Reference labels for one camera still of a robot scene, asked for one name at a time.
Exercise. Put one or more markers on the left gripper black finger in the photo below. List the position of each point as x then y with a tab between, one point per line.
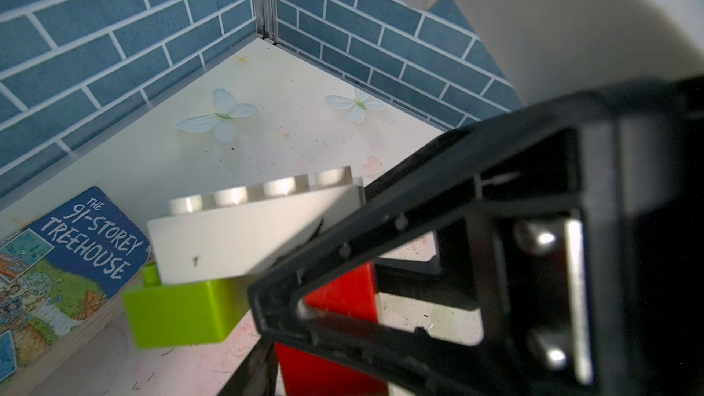
257	374

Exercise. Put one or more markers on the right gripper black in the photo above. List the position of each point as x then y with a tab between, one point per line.
588	244

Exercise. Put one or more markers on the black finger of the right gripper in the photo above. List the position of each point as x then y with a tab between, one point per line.
433	196
418	269

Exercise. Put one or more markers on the red lego brick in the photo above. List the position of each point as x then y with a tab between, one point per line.
334	365

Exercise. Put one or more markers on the lime green lego brick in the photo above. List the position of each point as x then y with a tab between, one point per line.
186	314

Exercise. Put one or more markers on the white long lego brick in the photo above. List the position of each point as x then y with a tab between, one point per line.
244	230

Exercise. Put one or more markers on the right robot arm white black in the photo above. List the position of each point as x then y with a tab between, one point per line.
553	49

